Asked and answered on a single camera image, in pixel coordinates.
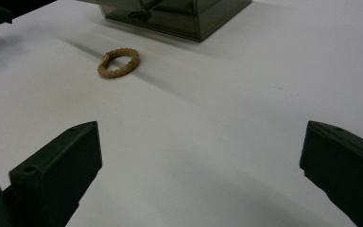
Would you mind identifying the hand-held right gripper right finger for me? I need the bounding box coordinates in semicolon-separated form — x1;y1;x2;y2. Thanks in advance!
299;120;363;227

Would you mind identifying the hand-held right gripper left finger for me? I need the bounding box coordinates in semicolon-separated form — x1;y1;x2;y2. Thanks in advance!
3;120;103;227

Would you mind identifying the tan braided rope bracelet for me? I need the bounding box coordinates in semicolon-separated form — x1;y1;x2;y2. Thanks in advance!
96;47;141;79

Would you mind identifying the smoky transparent plastic box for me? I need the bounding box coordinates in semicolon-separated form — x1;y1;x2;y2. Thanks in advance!
77;0;253;43

